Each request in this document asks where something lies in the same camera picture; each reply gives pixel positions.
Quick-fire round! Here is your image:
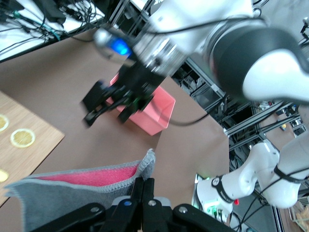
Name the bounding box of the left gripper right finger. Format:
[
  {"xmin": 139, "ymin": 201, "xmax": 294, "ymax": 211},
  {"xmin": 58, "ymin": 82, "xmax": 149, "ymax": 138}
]
[{"xmin": 142, "ymin": 178, "xmax": 235, "ymax": 232}]

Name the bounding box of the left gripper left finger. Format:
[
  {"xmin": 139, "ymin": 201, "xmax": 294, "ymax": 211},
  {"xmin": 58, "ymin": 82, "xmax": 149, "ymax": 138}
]
[{"xmin": 36, "ymin": 177, "xmax": 145, "ymax": 232}]

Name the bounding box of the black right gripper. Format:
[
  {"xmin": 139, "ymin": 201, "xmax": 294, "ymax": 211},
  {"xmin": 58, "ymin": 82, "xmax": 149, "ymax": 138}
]
[{"xmin": 81, "ymin": 64, "xmax": 167, "ymax": 127}]

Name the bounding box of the gray cloth pink lining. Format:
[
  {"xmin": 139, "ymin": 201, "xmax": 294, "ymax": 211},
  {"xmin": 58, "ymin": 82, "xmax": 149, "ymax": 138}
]
[{"xmin": 4, "ymin": 148, "xmax": 156, "ymax": 232}]

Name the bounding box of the pink plastic bin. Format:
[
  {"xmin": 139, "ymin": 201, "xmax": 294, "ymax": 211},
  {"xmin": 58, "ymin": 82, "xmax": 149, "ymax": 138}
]
[{"xmin": 106, "ymin": 73, "xmax": 176, "ymax": 136}]

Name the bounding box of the metal equipment rack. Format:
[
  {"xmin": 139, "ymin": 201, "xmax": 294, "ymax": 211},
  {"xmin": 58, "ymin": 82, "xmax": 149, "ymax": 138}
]
[{"xmin": 169, "ymin": 59, "xmax": 309, "ymax": 174}]

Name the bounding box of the wooden cutting board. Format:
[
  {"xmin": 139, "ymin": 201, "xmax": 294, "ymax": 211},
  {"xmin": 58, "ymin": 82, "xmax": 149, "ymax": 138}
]
[{"xmin": 0, "ymin": 90, "xmax": 65, "ymax": 208}]

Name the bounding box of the lemon slice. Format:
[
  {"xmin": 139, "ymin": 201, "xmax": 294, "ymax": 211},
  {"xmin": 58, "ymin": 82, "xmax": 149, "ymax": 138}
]
[
  {"xmin": 0, "ymin": 113, "xmax": 10, "ymax": 132},
  {"xmin": 10, "ymin": 129, "xmax": 36, "ymax": 148}
]

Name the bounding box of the black power adapter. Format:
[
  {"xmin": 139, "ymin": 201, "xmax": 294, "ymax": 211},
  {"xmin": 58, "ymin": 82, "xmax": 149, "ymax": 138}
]
[{"xmin": 42, "ymin": 0, "xmax": 66, "ymax": 25}]

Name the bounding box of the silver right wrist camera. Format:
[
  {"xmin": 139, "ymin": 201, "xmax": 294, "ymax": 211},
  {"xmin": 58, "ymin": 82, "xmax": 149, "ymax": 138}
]
[{"xmin": 93, "ymin": 28, "xmax": 136, "ymax": 58}]

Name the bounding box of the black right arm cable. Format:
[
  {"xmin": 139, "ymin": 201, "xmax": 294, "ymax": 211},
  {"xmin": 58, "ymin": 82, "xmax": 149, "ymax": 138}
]
[{"xmin": 103, "ymin": 14, "xmax": 268, "ymax": 126}]

